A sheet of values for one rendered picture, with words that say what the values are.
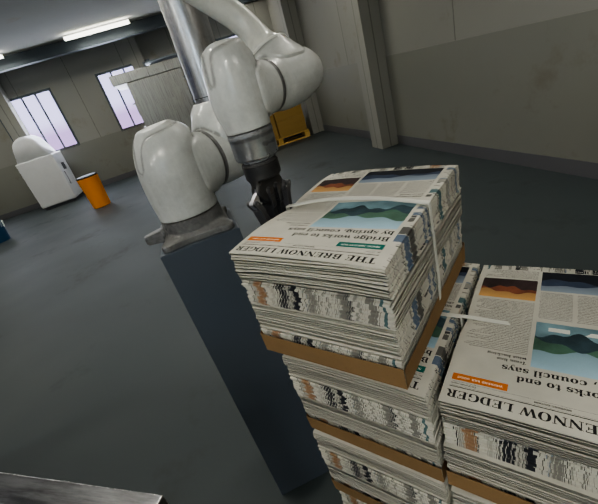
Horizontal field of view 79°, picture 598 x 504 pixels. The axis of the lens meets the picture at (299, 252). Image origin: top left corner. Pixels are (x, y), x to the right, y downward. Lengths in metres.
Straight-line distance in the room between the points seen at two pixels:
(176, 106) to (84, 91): 3.62
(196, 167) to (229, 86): 0.28
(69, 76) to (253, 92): 10.02
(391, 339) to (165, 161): 0.62
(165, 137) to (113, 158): 9.71
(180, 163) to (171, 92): 6.54
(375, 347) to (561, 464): 0.28
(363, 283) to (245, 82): 0.41
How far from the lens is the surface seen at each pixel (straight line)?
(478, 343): 0.69
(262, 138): 0.72
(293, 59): 0.81
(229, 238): 0.92
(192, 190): 0.91
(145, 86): 7.42
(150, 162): 0.90
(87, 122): 10.62
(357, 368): 0.63
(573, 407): 0.62
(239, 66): 0.71
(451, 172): 0.74
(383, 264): 0.48
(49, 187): 10.03
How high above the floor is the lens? 1.30
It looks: 26 degrees down
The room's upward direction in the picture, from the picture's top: 18 degrees counter-clockwise
